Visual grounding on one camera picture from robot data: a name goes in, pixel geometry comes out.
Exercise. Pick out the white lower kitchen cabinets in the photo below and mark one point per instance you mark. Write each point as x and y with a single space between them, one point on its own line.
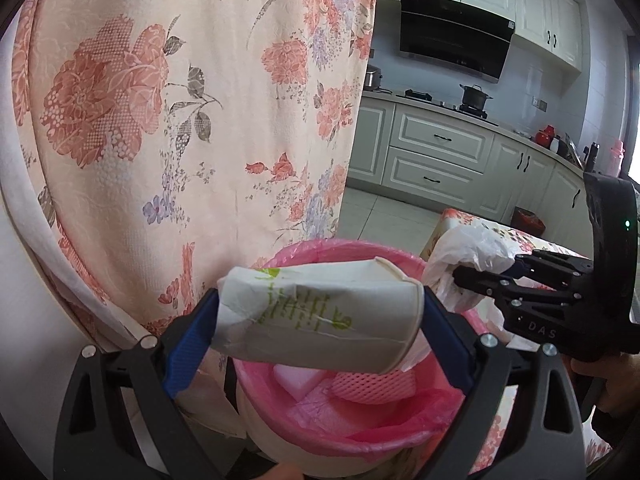
435 160

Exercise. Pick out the person's right hand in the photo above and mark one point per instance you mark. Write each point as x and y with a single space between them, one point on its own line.
617 385

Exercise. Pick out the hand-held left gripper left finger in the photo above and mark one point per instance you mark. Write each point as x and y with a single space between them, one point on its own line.
192 345

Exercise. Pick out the green print paper cup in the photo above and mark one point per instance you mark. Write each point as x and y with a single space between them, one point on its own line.
310 320

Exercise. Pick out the white kitchen cabinets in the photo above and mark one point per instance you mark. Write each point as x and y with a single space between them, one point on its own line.
540 5
435 160

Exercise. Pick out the black cooking pot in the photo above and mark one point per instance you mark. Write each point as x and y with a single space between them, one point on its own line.
475 97

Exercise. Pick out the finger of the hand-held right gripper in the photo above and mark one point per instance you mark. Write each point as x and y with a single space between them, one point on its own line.
560 261
525 290

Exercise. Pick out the silver pressure cooker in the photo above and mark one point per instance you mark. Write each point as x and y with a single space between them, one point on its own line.
372 79

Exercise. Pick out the metal dish rack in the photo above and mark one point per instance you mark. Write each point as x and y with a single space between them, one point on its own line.
570 147

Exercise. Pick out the white upper kitchen cabinets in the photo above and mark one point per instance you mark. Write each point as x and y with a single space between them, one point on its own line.
540 5

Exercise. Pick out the red waste bin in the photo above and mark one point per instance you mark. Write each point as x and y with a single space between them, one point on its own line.
527 221

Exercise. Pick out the pink thermos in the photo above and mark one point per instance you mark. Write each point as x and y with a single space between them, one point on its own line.
617 160

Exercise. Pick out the pink foam net sleeve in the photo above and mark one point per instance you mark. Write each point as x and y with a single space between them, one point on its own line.
375 387

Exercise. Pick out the wall socket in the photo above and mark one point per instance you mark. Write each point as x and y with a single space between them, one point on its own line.
539 104

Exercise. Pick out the black bottle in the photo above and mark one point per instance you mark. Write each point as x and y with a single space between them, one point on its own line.
592 157

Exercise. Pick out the white foam piece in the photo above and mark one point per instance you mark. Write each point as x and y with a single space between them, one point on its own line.
300 380

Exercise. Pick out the pink bin liner bag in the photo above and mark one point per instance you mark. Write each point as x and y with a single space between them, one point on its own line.
400 422

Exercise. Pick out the red kettle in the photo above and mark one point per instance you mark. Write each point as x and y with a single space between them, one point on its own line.
545 136

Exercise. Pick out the white plastic bag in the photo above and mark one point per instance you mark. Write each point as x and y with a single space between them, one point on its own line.
470 247

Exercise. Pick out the black range hood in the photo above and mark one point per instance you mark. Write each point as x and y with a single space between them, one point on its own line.
450 30

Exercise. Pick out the black gas stove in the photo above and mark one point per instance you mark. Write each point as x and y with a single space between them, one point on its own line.
420 95

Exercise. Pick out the floral curtain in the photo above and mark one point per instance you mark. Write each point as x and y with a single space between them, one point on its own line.
150 110

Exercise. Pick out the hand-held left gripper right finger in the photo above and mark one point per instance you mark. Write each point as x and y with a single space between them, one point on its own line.
447 350

